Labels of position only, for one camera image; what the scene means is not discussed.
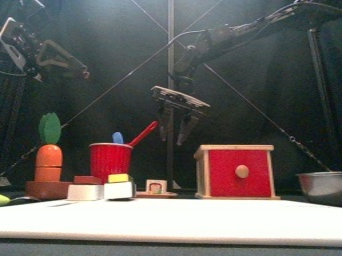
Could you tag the wooden box with red drawer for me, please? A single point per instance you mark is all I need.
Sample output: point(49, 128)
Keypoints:
point(240, 173)

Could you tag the small steel bowl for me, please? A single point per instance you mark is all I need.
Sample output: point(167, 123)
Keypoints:
point(320, 188)

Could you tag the red toy spoon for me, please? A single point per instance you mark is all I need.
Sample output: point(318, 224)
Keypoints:
point(144, 133)

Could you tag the orange toy carrot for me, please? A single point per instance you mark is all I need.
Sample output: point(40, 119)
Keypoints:
point(48, 160)

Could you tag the pink wooden tray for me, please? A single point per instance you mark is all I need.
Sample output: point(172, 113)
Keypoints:
point(155, 195)

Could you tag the yellow topped nigiri sushi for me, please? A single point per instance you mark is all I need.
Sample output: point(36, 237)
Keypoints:
point(117, 189)

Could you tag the black metal frame post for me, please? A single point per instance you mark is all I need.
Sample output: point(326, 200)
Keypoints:
point(320, 100)

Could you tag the brown wooden carrot base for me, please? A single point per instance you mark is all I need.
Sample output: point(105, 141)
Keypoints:
point(46, 190)

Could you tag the red ribbed cup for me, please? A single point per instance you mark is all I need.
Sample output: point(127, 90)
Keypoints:
point(109, 163)

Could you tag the vertical metal frame pole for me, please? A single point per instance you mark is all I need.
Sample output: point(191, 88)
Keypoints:
point(171, 160)

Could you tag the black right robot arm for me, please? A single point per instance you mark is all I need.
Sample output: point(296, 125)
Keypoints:
point(267, 23)

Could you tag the blue toy utensil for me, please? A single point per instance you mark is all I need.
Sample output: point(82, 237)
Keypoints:
point(117, 137)

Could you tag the white cutting board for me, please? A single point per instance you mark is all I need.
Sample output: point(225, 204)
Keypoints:
point(177, 220)

